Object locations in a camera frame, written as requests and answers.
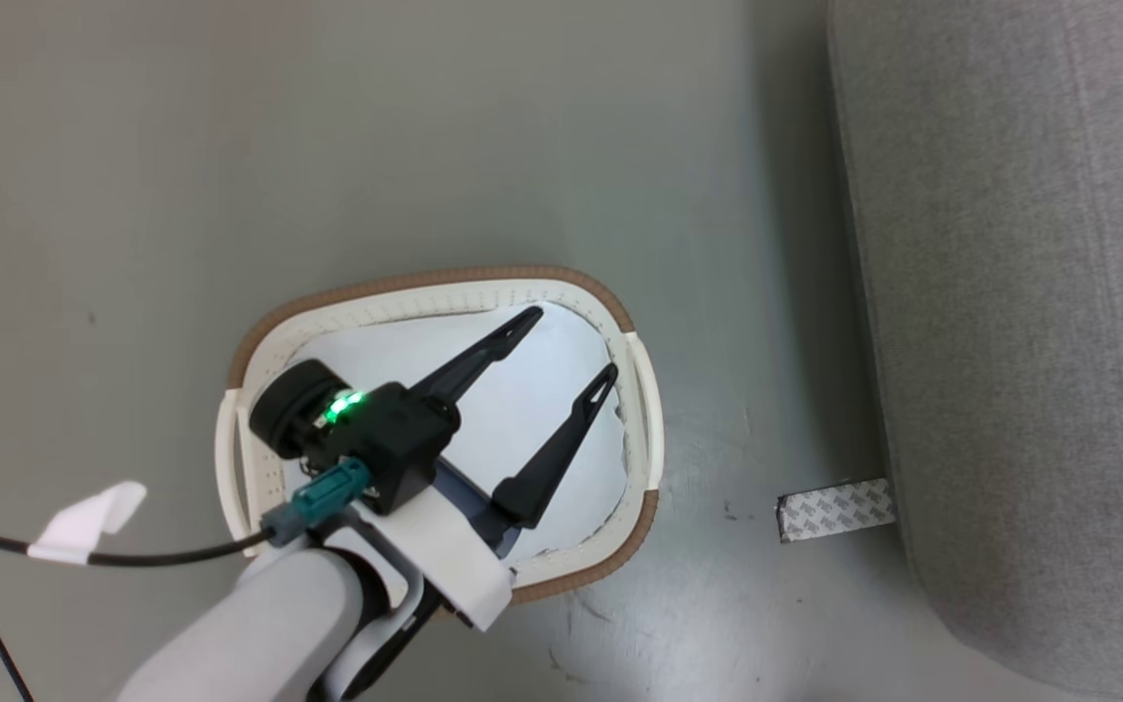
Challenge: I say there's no teal cable connector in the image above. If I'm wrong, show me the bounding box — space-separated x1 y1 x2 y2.
262 456 372 549

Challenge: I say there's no white laundry basket brown rim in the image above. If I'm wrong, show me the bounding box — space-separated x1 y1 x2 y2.
215 265 665 605

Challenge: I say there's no white cloth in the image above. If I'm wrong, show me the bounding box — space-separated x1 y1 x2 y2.
279 304 633 565

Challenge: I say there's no grey fabric sofa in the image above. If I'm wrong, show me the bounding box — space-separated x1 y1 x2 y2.
825 0 1123 702

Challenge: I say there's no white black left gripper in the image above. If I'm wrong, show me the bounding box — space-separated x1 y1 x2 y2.
248 305 620 633

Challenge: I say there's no white tape label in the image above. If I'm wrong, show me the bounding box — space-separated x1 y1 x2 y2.
27 481 148 566

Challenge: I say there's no grey patterned tape strip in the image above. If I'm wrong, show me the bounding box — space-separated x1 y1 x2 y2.
776 478 899 544

